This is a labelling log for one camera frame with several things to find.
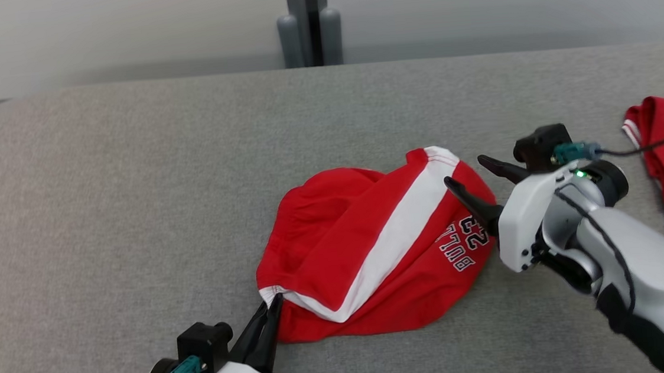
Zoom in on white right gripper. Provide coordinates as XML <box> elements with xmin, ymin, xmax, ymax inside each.
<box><xmin>442</xmin><ymin>147</ymin><xmax>588</xmax><ymax>278</ymax></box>

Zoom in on grey cylindrical post foot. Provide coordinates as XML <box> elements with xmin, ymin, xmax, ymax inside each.
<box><xmin>318</xmin><ymin>6</ymin><xmax>345</xmax><ymax>66</ymax></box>
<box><xmin>276</xmin><ymin>13</ymin><xmax>304</xmax><ymax>70</ymax></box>

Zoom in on red white-striped shorts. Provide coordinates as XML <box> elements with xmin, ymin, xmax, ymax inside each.
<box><xmin>247</xmin><ymin>141</ymin><xmax>506</xmax><ymax>346</ymax></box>

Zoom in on right camera cable teal plug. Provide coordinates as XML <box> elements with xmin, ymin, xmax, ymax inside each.
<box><xmin>551</xmin><ymin>131</ymin><xmax>664</xmax><ymax>165</ymax></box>

